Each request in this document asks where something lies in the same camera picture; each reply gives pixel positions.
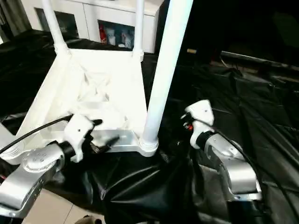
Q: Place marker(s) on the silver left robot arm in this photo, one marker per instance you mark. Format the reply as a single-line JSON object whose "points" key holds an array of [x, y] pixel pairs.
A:
{"points": [[32, 168]]}

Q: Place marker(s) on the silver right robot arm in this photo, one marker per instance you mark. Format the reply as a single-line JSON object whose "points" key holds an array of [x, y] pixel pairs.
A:
{"points": [[229, 163]]}

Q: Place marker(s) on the black plastic mat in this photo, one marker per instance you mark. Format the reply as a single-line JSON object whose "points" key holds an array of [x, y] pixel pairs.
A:
{"points": [[252, 116]]}

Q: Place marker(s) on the black left robot foot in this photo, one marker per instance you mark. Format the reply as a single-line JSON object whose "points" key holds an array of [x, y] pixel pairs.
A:
{"points": [[88, 220]]}

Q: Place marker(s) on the red carton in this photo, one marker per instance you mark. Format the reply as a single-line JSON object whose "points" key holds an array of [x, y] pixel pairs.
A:
{"points": [[102, 32]]}

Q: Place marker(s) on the grey metal bar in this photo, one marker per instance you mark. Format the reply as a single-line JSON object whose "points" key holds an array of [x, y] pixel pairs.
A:
{"points": [[261, 59]]}

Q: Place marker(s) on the white cabinet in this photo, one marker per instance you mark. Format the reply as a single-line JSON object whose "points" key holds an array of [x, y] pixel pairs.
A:
{"points": [[93, 14]]}

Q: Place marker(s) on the grey curtain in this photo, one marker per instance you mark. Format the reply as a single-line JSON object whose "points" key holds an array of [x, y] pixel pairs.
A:
{"points": [[11, 18]]}

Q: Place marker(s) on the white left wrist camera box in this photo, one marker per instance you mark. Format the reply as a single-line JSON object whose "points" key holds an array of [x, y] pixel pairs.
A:
{"points": [[78, 130]]}

